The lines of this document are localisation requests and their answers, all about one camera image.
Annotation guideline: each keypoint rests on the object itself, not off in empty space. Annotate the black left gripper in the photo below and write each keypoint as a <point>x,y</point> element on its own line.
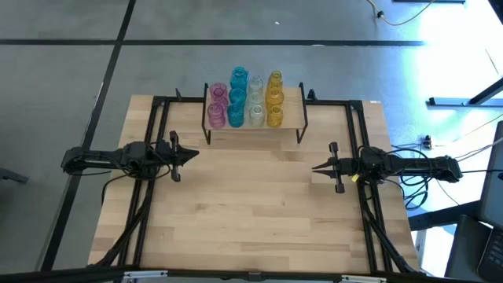
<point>175,157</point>

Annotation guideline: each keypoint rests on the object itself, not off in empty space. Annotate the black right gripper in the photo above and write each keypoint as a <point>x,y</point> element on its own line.
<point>346,167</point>

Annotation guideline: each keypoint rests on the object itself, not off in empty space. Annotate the pink ribbed glass vase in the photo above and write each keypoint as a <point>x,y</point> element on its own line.
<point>215,116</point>

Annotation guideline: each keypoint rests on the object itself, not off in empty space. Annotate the blue rippled glass vase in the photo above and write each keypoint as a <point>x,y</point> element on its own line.
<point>236,115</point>

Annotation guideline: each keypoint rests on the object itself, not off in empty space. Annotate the yellow diamond-pattern glass vase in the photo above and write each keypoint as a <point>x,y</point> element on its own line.
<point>274,98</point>

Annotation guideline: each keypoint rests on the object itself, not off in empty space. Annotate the clear ribbed glass vase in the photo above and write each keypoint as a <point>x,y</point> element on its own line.
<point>255,99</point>

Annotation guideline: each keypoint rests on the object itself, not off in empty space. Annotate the tall yellow glass vase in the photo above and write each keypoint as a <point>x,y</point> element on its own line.
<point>275,78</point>

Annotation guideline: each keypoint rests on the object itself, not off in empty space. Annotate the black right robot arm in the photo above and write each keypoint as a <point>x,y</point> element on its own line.
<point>412,165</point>

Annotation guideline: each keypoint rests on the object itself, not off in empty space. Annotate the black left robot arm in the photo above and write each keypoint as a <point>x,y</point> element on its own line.
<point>98,157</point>

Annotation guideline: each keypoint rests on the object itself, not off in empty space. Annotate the yellow tag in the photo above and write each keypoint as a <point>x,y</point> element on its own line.
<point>355,178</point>

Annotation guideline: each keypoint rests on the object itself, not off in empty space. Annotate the black floor beam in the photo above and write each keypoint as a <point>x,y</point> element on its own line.
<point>440,215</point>

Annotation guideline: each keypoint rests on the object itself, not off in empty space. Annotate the black stand base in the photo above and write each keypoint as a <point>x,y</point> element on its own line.
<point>448,101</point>

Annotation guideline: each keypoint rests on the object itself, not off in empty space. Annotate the dark grey monitor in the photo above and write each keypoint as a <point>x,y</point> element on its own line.
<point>494,177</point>

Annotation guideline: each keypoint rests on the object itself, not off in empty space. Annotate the dark furniture foot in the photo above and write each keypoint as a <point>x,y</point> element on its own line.
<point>12,175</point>

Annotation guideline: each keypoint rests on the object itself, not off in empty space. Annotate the black front crossbar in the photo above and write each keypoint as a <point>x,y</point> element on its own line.
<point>59,277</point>

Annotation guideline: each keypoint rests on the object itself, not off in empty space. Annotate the black laptop keyboard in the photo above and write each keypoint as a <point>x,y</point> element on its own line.
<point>493,253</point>

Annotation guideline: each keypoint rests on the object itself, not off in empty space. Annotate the wooden shelf with black frame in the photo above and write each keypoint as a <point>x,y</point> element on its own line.
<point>292,114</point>

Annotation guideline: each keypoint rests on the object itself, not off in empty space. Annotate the black metal table frame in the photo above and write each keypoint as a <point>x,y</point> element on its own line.
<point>355,104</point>

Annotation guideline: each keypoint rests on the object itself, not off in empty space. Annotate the silver bracket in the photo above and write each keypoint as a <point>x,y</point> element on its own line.
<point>145,274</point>
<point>363,279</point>

